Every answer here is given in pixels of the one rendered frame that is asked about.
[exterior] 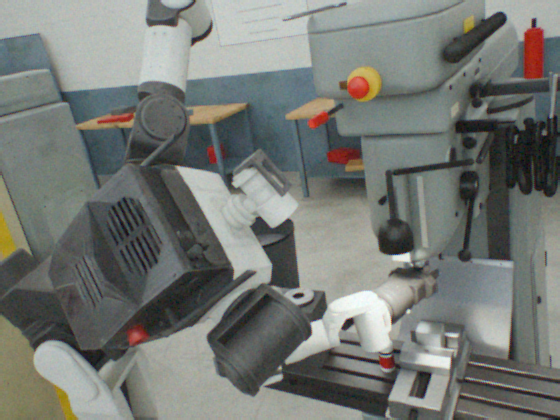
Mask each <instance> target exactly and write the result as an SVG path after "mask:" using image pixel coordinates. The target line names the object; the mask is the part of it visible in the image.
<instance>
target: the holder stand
mask: <svg viewBox="0 0 560 420"><path fill-rule="evenodd" d="M270 287H272V288H273V289H275V290H276V291H278V292H280V293H281V294H283V295H284V296H286V298H288V299H291V300H292V301H293V302H294V303H295V304H296V305H297V306H298V307H299V308H301V309H302V311H303V313H304V314H305V315H306V317H308V319H309V320H310V323H312V322H315V321H318V320H320V319H322V318H323V317H324V315H325V313H326V309H327V304H326V292H325V291H316V290H310V289H307V288H297V289H285V288H278V287H276V286H270ZM330 349H331V348H329V349H327V350H324V351H321V352H319V353H316V354H311V355H309V356H307V357H305V358H303V359H302V360H300V361H297V362H295V363H291V364H295V365H302V366H309V367H316V368H321V367H322V365H323V364H324V362H325V360H326V358H327V356H328V353H329V351H330Z"/></svg>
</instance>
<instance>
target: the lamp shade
mask: <svg viewBox="0 0 560 420"><path fill-rule="evenodd" d="M377 240H378V248H379V251H380V252H382V253H383V254H385V255H391V256H397V255H403V254H406V253H409V252H411V251H412V250H413V249H414V237H413V233H412V231H411V229H410V225H409V223H408V222H406V221H404V220H402V219H400V218H397V220H396V221H391V219H388V220H386V221H385V222H383V224H381V226H380V227H379V232H378V235H377Z"/></svg>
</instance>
